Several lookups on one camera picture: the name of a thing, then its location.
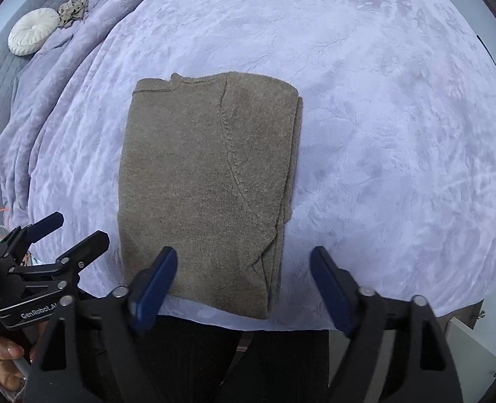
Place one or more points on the round white pleated cushion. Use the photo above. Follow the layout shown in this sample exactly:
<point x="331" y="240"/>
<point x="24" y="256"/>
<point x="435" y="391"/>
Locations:
<point x="30" y="32"/>

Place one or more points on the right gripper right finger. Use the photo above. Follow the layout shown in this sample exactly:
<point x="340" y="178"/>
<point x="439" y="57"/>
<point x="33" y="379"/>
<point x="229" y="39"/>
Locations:
<point x="421" y="367"/>

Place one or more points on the olive brown knit sweater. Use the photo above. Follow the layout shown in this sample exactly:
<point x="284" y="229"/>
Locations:
<point x="207" y="168"/>

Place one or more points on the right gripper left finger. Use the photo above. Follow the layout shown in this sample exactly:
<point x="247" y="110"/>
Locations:
<point x="92" y="350"/>

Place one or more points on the person left hand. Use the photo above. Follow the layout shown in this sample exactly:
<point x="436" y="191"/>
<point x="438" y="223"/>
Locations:
<point x="11" y="378"/>

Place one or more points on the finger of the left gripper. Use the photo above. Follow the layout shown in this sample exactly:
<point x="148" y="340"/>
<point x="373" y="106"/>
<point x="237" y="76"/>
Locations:
<point x="16" y="244"/>
<point x="80" y="256"/>

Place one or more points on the lavender plush bed blanket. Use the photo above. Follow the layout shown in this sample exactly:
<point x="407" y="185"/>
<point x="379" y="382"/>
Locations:
<point x="396" y="173"/>

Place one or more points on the small crumpled taupe cloth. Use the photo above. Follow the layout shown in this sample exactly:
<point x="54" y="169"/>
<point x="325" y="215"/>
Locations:
<point x="71" y="11"/>

